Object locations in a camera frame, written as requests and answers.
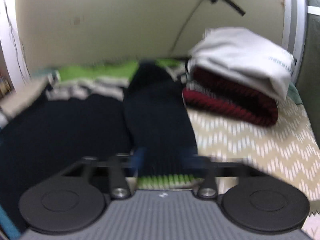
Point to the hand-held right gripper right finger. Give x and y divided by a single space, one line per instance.
190 156

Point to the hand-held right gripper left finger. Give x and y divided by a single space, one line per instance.
140 158

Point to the navy striped sweater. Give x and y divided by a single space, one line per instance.
62 130

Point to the red black striped garment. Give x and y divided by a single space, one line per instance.
225 102

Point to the beige zigzag bed sheet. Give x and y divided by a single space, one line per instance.
262 150

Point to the white printed garment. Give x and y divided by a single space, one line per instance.
237 52

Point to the light green patterned cloth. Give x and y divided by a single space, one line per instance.
295 95

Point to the pale cloth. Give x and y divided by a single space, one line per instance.
22 97

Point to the green patterned window glass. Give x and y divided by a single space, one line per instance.
313 55

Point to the grey window frame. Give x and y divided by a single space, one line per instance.
295 17

